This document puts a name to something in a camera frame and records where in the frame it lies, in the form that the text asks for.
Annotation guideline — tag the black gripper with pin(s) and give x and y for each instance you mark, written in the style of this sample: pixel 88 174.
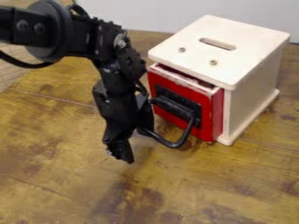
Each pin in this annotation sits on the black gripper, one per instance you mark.
pixel 127 112

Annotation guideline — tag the black metal drawer handle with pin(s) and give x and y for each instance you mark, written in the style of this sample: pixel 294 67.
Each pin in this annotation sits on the black metal drawer handle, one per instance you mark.
pixel 180 110

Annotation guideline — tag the red drawer front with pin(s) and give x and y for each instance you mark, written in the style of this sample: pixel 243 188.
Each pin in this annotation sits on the red drawer front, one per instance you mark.
pixel 195 94

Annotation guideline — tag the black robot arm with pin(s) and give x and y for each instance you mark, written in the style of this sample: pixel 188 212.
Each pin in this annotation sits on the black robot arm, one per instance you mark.
pixel 56 31

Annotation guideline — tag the white wooden box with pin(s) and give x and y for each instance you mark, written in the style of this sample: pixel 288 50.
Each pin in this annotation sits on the white wooden box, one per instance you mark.
pixel 234 56

